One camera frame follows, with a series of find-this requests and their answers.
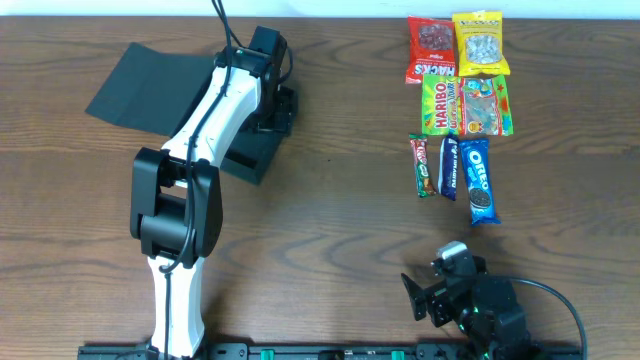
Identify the yellow snack bag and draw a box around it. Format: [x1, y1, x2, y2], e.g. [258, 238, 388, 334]
[452, 11, 511, 77]

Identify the black box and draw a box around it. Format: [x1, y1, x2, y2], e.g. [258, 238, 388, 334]
[86, 43, 288, 184]

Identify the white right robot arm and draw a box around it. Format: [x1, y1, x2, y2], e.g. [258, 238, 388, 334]
[401, 254, 547, 360]

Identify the green Haribo candy bag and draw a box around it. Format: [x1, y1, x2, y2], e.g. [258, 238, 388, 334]
[421, 75, 514, 136]

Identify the blue Oreo cookie pack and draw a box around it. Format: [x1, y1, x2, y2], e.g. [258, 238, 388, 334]
[459, 138, 501, 226]

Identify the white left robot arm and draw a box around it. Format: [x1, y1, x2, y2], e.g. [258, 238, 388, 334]
[130, 26, 294, 359]

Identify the red green KitKat bar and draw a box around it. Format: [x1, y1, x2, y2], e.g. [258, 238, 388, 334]
[409, 134, 436, 198]

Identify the dark blue chocolate bar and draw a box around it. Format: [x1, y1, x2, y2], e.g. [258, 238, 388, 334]
[438, 134, 459, 201]

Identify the red Hacks candy bag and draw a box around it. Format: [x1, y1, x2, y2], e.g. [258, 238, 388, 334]
[405, 16, 457, 84]

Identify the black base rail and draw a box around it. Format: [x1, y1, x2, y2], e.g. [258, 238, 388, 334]
[77, 342, 583, 360]

